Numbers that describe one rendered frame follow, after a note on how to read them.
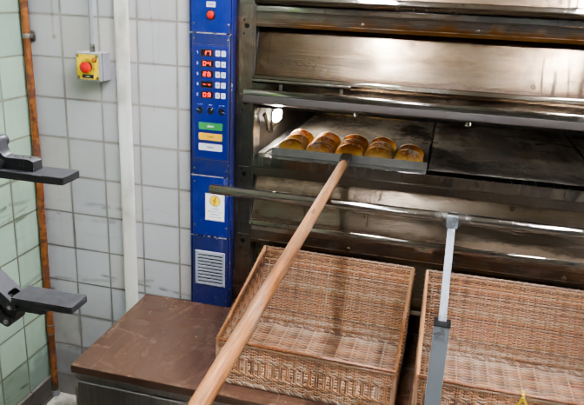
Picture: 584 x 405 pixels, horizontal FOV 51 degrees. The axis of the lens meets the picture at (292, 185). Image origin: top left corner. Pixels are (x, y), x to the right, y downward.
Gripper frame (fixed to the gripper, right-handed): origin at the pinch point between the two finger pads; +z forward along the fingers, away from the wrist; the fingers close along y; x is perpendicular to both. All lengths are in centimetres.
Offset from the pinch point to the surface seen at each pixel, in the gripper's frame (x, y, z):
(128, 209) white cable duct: -153, 57, -77
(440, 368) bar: -94, 66, 43
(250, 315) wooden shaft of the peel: -43, 30, 7
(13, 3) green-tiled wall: -151, -18, -118
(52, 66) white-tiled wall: -155, 5, -107
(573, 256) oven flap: -151, 53, 83
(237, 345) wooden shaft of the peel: -34.0, 30.5, 7.2
